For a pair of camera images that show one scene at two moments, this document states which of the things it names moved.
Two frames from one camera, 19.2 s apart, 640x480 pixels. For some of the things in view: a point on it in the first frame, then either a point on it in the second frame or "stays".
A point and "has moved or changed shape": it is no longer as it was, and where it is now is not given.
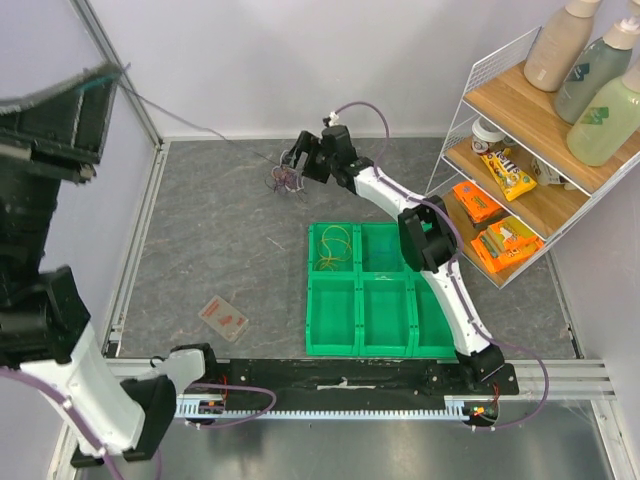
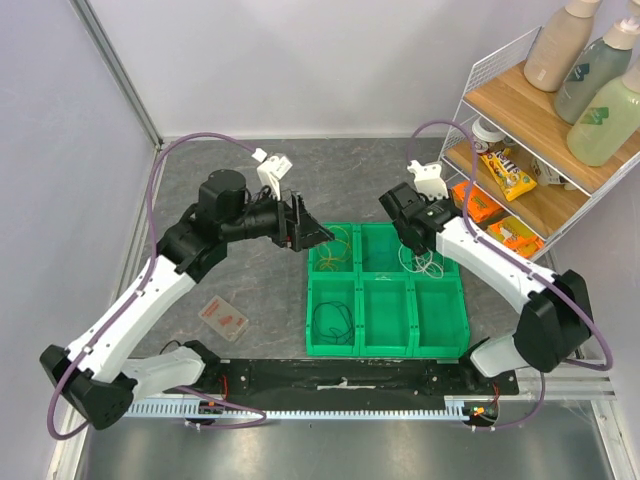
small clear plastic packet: (223, 318) stays
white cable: (280, 165) has moved or changed shape
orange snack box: (478, 204) stays
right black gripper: (314, 163) to (413, 239)
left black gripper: (70, 113) to (296, 227)
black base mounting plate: (341, 382) stays
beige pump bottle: (557, 43) stays
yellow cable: (333, 247) stays
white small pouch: (546, 175) stays
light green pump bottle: (609, 121) stays
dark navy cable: (197, 125) to (333, 322)
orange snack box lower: (504, 243) stays
